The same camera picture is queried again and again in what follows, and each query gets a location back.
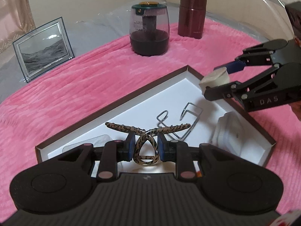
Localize clear bag of floss picks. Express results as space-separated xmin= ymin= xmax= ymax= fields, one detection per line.
xmin=62 ymin=134 xmax=112 ymax=153

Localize beige power plug adapter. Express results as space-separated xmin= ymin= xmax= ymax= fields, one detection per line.
xmin=199 ymin=67 xmax=230 ymax=94

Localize leopard print hair claw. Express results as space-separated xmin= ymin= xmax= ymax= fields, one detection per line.
xmin=105 ymin=122 xmax=191 ymax=166

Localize silver wire rack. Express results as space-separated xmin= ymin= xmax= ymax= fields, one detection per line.
xmin=156 ymin=102 xmax=203 ymax=141

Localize white square night light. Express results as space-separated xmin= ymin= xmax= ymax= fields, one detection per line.
xmin=211 ymin=112 xmax=245 ymax=156

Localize person's right hand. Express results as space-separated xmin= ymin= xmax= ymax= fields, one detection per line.
xmin=290 ymin=101 xmax=301 ymax=120

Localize brown shallow tray box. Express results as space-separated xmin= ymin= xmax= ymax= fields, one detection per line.
xmin=35 ymin=66 xmax=276 ymax=166

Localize pink fluffy blanket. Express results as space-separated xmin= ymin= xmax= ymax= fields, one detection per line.
xmin=1 ymin=19 xmax=300 ymax=222

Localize maroon cylindrical flask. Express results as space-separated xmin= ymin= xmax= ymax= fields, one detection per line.
xmin=178 ymin=0 xmax=207 ymax=39

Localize dark glass humidifier jar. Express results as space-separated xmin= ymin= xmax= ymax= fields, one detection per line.
xmin=130 ymin=2 xmax=170 ymax=57

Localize framed sand art picture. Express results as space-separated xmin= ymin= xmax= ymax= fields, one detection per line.
xmin=13 ymin=17 xmax=74 ymax=83

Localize pink curtain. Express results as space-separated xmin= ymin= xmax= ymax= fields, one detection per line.
xmin=0 ymin=0 xmax=36 ymax=52

